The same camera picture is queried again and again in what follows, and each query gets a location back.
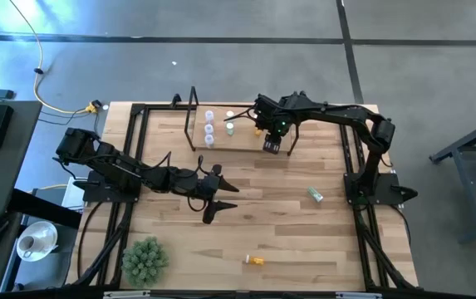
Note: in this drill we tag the silver metal bracket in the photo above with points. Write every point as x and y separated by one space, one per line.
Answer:
358 295
126 295

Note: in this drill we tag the green potted plant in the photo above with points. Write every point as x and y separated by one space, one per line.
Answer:
144 261

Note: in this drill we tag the grey side shelf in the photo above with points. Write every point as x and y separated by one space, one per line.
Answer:
50 270

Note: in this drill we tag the grey metal cart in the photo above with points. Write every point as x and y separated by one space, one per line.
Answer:
467 189

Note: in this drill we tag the white cup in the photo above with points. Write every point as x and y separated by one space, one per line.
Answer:
27 245

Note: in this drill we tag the black side desk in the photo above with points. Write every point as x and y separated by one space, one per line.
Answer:
17 166

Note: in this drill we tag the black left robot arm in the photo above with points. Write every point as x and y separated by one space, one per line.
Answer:
113 166

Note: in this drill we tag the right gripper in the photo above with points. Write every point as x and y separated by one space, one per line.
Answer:
273 118

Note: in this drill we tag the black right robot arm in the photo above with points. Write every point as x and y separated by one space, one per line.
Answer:
345 114

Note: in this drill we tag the wooden shelf black metal frame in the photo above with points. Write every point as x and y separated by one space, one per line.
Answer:
241 141

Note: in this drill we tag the white paper box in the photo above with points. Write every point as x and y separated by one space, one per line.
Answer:
73 193

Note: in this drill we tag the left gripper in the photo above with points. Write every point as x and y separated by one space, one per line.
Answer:
210 187

